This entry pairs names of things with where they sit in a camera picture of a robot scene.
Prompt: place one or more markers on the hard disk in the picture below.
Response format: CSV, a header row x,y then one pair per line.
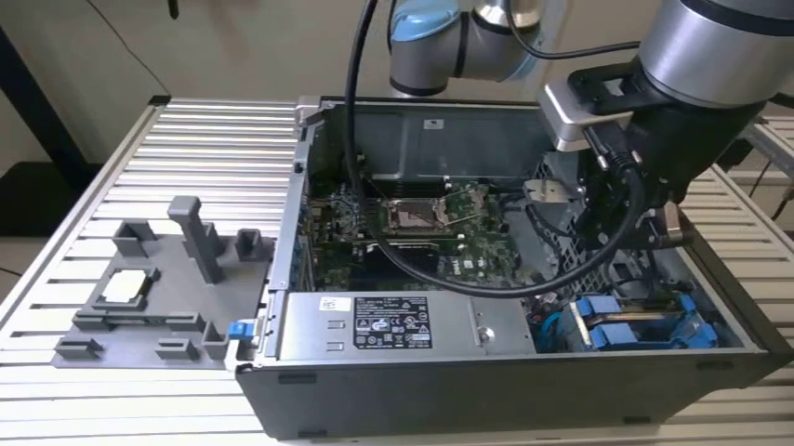
x,y
598,309

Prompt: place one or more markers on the long black expansion slot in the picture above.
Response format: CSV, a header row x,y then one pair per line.
x,y
410,242

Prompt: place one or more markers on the small silver wrist camera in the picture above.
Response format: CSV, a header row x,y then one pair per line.
x,y
546,190

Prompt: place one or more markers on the CPU socket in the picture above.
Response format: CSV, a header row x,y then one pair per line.
x,y
410,217

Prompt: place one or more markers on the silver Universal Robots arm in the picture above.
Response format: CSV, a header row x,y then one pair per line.
x,y
713,46

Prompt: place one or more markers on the blue case latch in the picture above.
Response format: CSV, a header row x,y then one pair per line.
x,y
239,331

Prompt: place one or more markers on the small grey wrist camera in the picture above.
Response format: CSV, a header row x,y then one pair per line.
x,y
675,227

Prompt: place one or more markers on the dark metal drive cage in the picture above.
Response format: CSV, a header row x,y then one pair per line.
x,y
471,148

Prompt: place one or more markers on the green motherboard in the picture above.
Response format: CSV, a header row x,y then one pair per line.
x,y
483,251

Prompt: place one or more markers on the silver CPU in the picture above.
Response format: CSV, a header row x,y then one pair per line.
x,y
124,284

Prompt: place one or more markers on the grey power supply unit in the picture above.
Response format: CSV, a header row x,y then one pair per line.
x,y
310,325

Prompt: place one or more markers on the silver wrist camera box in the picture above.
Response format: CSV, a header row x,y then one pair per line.
x,y
570,125

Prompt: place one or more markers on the black open PC case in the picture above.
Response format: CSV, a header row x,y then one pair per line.
x,y
434,399

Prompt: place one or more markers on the grey parts rack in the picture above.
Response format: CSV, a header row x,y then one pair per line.
x,y
162,297

